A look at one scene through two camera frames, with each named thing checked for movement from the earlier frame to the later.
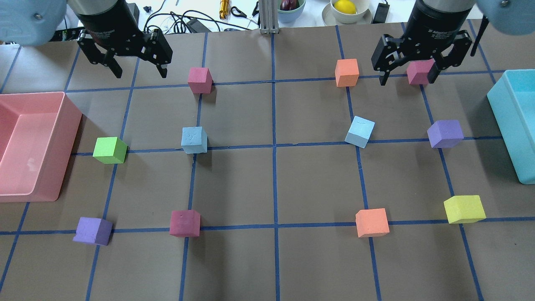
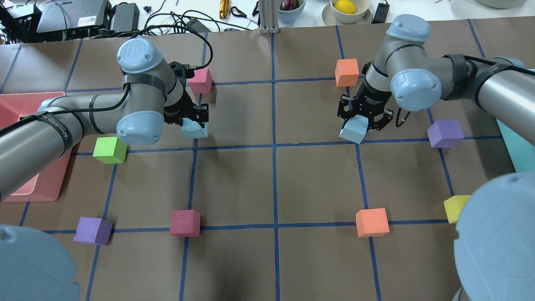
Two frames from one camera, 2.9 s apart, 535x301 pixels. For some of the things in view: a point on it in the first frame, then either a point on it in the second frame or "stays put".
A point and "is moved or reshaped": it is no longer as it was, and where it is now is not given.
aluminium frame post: (268, 16) stays put
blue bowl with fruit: (290, 11) stays put
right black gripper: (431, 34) to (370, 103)
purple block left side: (93, 230) stays put
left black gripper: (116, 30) to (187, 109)
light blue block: (194, 140) is moved or reshaped
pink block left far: (200, 80) stays put
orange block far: (347, 72) stays put
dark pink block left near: (185, 223) stays put
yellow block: (464, 209) stays put
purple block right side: (445, 133) stays put
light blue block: (360, 132) is moved or reshaped
